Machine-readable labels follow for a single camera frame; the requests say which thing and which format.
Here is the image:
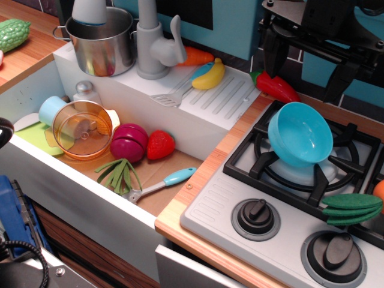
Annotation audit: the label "yellow toy banana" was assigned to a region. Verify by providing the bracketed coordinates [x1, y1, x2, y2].
[192, 58, 226, 90]

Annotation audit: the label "black braided cable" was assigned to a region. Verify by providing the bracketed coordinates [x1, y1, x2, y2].
[0, 239, 49, 288]

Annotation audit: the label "red toy chili pepper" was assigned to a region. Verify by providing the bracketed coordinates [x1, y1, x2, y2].
[249, 70, 301, 103]

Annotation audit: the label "white burner cap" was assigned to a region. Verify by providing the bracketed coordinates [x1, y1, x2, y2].
[270, 160, 338, 186]

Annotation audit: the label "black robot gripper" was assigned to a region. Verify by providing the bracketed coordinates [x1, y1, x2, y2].
[260, 1, 383, 103]

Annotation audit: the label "white blue bottle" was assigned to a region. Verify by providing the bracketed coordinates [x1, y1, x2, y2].
[71, 0, 107, 26]

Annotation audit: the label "white toy sink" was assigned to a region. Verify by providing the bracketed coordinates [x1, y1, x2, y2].
[1, 42, 259, 280]

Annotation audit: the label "left black stove knob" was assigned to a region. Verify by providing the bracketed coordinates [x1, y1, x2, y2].
[231, 199, 281, 242]

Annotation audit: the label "green felt strips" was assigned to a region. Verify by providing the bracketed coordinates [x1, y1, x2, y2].
[94, 158, 142, 196]

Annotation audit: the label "red toy strawberry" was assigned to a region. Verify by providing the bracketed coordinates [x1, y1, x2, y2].
[146, 130, 176, 160]

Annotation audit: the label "green felt leaves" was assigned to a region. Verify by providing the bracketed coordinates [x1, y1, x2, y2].
[322, 193, 383, 226]

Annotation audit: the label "grey toy faucet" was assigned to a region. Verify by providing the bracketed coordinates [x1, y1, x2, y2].
[136, 1, 187, 80]

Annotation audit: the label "grey spatula blue handle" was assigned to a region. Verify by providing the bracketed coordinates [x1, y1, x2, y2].
[150, 62, 214, 107]

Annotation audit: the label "right black stove knob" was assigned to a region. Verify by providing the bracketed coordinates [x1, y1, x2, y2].
[301, 231, 367, 287]

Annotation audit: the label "stainless steel pot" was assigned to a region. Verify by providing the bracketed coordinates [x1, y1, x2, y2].
[53, 7, 136, 77]

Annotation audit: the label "grey toy stove top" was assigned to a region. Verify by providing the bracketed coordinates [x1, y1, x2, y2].
[180, 101, 383, 287]

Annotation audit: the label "green toy bitter gourd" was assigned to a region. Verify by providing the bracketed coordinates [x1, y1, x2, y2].
[1, 19, 31, 53]

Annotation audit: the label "black stove grate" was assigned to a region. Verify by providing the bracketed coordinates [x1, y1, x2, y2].
[223, 101, 380, 211]

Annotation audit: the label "grey peeler blue handle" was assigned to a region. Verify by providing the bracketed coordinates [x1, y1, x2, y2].
[122, 167, 197, 204]

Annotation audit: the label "light green cutting board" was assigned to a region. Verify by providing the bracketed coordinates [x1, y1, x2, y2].
[16, 122, 63, 156]

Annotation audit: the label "light blue plastic cup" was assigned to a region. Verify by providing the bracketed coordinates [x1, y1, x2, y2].
[38, 96, 67, 126]

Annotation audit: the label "orange toy carrot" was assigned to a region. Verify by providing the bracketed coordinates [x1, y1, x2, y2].
[177, 46, 215, 66]

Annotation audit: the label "purple toy plum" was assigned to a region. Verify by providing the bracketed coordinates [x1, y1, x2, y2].
[110, 123, 149, 163]

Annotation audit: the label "blue plastic bowl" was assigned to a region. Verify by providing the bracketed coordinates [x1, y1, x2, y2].
[268, 102, 334, 167]

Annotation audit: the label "orange toy fruit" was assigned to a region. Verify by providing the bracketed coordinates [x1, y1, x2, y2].
[373, 180, 384, 202]

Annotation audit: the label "white toy knife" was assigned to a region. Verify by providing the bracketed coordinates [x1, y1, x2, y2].
[13, 113, 39, 132]

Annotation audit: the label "orange transparent plastic bowl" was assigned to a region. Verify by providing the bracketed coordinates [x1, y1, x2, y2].
[52, 100, 120, 160]

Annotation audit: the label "black stove knob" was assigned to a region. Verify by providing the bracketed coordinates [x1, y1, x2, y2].
[231, 199, 281, 242]
[301, 231, 367, 287]

